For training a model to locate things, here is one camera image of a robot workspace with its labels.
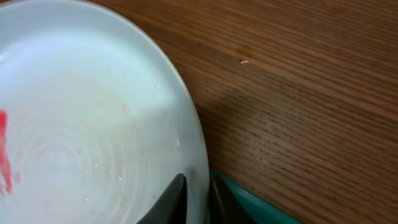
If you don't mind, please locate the teal plastic serving tray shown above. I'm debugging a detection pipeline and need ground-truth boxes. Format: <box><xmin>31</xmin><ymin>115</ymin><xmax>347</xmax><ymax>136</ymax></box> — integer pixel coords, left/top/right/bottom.
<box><xmin>208</xmin><ymin>170</ymin><xmax>300</xmax><ymax>224</ymax></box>

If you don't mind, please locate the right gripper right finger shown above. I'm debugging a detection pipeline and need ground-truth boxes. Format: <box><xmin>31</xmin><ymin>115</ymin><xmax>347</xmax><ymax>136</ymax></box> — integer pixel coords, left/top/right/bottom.
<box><xmin>209</xmin><ymin>177</ymin><xmax>256</xmax><ymax>224</ymax></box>

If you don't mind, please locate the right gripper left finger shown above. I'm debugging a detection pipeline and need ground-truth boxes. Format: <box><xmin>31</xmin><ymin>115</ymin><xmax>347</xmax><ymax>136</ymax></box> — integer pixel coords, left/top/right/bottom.
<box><xmin>137</xmin><ymin>173</ymin><xmax>187</xmax><ymax>224</ymax></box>

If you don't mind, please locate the light blue plate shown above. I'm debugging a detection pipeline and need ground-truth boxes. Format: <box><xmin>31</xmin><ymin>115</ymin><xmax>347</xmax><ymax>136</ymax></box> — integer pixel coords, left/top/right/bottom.
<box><xmin>1</xmin><ymin>1</ymin><xmax>209</xmax><ymax>223</ymax></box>

